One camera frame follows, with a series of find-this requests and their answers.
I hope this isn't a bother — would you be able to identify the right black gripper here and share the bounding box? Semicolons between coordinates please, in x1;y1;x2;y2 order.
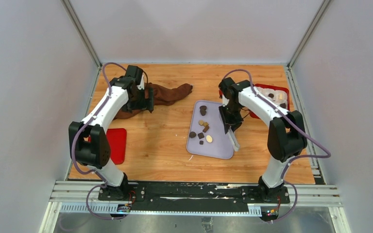
220;102;244;133

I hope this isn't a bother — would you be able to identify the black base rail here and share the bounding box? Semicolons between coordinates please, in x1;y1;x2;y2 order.
98;181;290;213

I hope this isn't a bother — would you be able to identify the red box lid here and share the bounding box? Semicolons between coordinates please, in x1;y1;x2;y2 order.
106;128;127;165

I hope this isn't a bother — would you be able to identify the white oval chocolate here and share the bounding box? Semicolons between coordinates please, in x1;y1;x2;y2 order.
205;135;213;143

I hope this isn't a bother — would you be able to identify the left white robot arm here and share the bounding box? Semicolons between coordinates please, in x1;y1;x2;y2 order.
68;65;154;200

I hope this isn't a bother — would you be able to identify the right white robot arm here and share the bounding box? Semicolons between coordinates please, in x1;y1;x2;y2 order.
219;77;307;203

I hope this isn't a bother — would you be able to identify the lavender tray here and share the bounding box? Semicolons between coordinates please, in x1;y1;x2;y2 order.
186;100;234;160

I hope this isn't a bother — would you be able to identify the red box with white liners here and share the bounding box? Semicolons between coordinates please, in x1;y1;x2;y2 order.
254;83;290;111

